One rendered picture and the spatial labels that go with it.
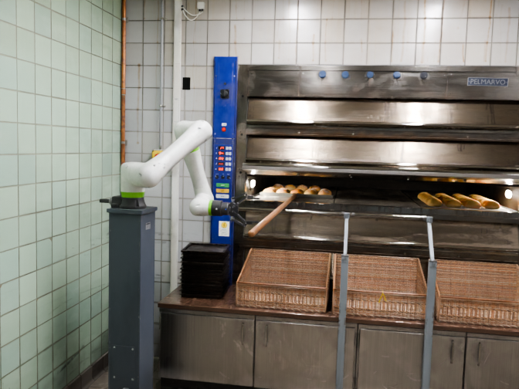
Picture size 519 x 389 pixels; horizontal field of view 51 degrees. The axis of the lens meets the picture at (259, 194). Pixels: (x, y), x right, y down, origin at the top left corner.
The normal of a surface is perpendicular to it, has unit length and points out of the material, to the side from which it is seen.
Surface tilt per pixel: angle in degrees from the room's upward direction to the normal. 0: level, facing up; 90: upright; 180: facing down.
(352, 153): 70
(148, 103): 90
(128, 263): 90
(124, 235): 90
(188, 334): 90
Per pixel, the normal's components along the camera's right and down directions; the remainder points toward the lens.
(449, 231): -0.15, -0.26
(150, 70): -0.16, 0.08
